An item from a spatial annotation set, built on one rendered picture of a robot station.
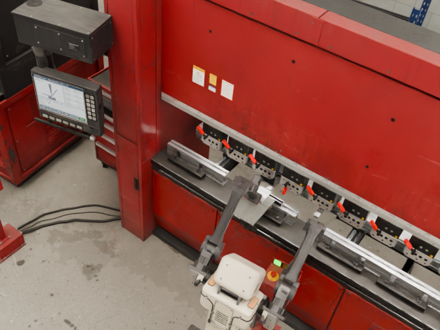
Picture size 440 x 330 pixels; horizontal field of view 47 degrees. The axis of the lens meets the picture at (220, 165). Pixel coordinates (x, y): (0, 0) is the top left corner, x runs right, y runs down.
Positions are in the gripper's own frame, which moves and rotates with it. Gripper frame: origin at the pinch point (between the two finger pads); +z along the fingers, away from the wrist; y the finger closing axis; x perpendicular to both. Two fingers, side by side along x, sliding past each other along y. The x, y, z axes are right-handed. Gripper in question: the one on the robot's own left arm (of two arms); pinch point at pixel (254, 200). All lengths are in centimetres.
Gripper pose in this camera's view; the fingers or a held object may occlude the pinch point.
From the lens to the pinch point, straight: 324.7
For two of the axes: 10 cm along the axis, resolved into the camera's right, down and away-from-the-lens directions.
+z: 1.7, 3.9, 9.0
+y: -8.2, -4.6, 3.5
